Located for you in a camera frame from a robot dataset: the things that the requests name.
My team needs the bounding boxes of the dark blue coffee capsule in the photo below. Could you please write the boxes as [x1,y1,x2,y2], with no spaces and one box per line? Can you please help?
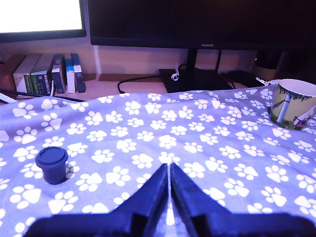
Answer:
[35,146,69,185]

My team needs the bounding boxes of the cartoon print coffee mug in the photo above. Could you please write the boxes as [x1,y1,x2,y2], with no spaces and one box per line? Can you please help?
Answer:
[269,79,316,131]

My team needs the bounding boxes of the paw print cloth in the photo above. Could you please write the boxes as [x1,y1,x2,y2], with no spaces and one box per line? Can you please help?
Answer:
[0,89,316,237]

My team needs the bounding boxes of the flat black desk object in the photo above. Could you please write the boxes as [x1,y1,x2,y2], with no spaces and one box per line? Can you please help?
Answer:
[221,70,258,87]

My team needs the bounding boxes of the dark blue box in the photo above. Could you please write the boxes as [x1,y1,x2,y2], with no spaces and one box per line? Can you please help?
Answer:
[71,53,86,93]

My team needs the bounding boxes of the small white plastic clip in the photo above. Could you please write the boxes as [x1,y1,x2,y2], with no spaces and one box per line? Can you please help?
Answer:
[256,77,279,86]

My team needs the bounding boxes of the white and blue box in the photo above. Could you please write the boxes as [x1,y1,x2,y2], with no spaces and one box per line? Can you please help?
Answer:
[64,58,77,94]

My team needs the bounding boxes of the green printed box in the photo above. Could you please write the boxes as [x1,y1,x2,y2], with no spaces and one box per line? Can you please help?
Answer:
[30,53,54,95]

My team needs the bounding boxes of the black monitor with stand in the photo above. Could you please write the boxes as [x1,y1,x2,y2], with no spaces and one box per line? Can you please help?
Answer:
[87,0,316,94]

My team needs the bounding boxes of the lit computer monitor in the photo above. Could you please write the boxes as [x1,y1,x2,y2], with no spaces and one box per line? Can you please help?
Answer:
[0,0,87,44]

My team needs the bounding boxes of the black cable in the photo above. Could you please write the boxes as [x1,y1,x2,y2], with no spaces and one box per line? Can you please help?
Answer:
[117,74,163,94]
[216,49,237,89]
[0,87,86,102]

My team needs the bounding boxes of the white wall cable duct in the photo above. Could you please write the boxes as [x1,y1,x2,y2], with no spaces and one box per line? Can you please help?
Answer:
[94,45,101,75]

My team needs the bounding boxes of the white cable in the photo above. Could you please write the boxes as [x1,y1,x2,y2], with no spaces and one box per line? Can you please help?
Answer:
[0,92,17,105]

